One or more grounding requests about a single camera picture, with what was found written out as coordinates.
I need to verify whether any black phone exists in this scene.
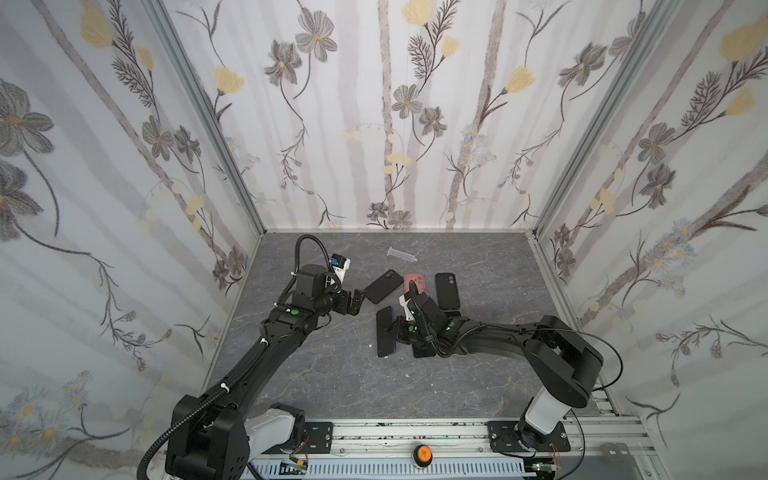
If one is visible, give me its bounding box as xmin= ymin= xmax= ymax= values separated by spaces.
xmin=376 ymin=306 xmax=398 ymax=358

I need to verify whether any pink phone case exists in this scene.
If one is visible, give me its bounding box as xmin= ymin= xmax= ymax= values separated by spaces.
xmin=404 ymin=274 xmax=426 ymax=294

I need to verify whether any phone with pink case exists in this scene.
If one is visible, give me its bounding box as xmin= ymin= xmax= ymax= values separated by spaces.
xmin=412 ymin=343 xmax=436 ymax=359

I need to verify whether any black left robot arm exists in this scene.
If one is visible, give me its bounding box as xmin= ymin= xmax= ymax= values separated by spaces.
xmin=158 ymin=264 xmax=348 ymax=479

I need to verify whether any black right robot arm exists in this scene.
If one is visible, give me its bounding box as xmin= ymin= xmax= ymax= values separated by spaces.
xmin=396 ymin=291 xmax=604 ymax=442

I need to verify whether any clear plastic tube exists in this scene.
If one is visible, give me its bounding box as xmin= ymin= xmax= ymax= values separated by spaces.
xmin=386 ymin=246 xmax=418 ymax=263

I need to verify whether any orange emergency stop button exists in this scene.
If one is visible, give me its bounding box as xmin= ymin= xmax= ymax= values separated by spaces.
xmin=412 ymin=444 xmax=434 ymax=468

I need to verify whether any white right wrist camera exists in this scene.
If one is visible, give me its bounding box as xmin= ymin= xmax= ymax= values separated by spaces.
xmin=398 ymin=294 xmax=415 ymax=324

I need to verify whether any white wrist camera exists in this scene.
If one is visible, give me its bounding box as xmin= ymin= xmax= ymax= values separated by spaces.
xmin=330 ymin=253 xmax=351 ymax=285
xmin=398 ymin=294 xmax=415 ymax=324

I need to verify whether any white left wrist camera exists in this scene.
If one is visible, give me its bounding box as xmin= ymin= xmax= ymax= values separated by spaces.
xmin=330 ymin=253 xmax=351 ymax=285

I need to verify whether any black left corrugated cable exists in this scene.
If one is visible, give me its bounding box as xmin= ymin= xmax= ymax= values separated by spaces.
xmin=135 ymin=233 xmax=334 ymax=480

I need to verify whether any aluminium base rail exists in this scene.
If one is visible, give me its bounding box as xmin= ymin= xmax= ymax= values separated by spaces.
xmin=239 ymin=416 xmax=667 ymax=480

